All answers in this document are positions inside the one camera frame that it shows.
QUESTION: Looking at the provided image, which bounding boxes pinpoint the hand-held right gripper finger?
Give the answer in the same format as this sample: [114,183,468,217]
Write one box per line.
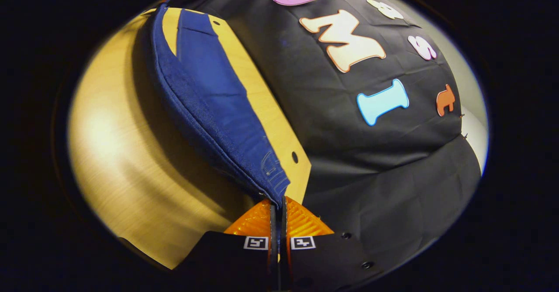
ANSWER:
[279,196,385,292]
[174,198,279,292]

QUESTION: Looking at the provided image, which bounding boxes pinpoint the blue denim jeans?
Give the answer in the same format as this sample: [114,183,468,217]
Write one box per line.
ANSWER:
[146,4,291,207]

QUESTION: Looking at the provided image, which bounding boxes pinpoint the black backdrop cloth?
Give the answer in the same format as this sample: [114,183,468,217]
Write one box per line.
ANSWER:
[175,0,483,279]

